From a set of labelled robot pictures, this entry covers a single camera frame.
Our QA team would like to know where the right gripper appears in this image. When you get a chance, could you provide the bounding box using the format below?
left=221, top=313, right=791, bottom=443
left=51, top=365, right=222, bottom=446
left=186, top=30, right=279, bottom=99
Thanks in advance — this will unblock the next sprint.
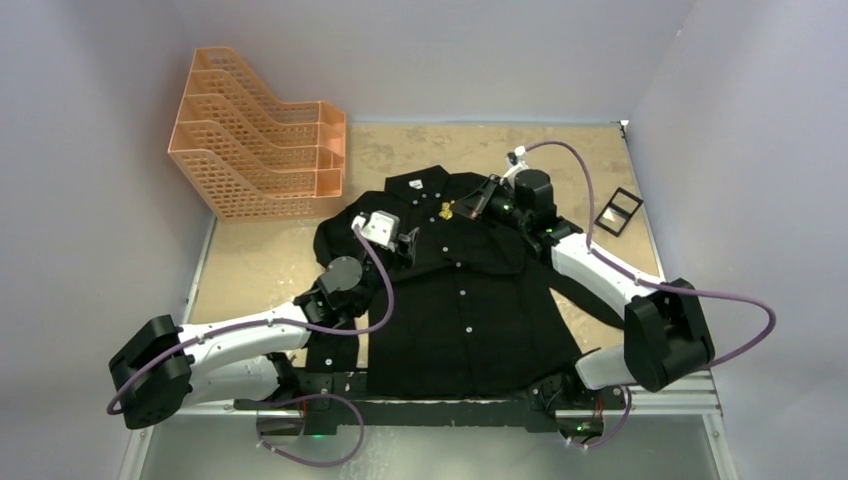
left=451, top=175, right=532, bottom=232

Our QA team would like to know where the gold leaf brooch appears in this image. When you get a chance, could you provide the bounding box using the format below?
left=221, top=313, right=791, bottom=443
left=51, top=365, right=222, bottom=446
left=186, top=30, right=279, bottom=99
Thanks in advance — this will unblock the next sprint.
left=439, top=201, right=455, bottom=221

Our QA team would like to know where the black button-up shirt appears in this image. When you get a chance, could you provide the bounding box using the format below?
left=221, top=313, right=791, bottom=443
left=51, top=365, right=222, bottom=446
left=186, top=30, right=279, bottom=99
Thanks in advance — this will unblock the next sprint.
left=313, top=166, right=621, bottom=398

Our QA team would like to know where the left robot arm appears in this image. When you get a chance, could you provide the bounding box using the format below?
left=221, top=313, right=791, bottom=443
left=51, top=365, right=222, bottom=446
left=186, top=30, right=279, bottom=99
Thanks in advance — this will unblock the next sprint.
left=106, top=212, right=420, bottom=430

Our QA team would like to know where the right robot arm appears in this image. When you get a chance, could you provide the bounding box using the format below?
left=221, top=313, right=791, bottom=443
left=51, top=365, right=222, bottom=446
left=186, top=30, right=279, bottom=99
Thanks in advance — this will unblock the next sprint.
left=449, top=169, right=715, bottom=407

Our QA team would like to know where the orange plastic file organizer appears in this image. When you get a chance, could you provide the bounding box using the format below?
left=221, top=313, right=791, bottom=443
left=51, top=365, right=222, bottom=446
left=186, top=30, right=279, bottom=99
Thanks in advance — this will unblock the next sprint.
left=168, top=47, right=347, bottom=222

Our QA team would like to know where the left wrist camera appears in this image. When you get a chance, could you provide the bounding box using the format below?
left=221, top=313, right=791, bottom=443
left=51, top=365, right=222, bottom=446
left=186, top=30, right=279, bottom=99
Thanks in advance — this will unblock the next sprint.
left=351, top=210, right=400, bottom=252

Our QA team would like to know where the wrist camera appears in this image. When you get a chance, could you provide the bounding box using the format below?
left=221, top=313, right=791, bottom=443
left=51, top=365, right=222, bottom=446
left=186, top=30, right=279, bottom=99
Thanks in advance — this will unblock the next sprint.
left=500, top=146, right=528, bottom=188
left=351, top=210, right=400, bottom=252

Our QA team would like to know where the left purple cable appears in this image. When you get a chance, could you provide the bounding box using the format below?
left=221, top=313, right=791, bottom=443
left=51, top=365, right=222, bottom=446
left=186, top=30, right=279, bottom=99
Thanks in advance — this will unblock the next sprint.
left=105, top=225, right=396, bottom=467

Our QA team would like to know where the purple cable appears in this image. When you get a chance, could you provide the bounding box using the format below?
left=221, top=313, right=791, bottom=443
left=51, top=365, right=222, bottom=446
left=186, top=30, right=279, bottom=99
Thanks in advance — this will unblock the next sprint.
left=516, top=140, right=778, bottom=452
left=105, top=225, right=396, bottom=467

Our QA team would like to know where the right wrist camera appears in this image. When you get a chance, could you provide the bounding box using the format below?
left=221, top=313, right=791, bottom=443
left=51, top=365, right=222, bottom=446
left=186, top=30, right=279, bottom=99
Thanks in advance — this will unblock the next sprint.
left=500, top=146, right=528, bottom=188

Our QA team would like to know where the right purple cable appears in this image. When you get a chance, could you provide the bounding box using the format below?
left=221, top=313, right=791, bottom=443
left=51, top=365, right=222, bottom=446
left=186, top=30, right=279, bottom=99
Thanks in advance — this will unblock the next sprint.
left=516, top=140, right=778, bottom=452

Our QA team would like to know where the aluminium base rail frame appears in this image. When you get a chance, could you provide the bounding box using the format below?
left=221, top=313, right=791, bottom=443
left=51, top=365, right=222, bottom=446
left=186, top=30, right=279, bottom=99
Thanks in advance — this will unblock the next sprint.
left=119, top=367, right=740, bottom=480

